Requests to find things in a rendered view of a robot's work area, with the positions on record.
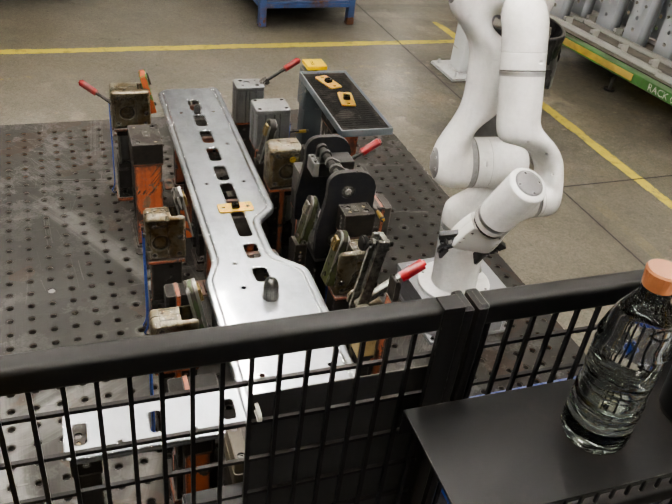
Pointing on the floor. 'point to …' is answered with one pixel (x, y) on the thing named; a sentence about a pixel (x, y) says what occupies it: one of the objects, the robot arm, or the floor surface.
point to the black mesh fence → (295, 326)
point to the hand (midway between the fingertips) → (458, 254)
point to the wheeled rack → (618, 54)
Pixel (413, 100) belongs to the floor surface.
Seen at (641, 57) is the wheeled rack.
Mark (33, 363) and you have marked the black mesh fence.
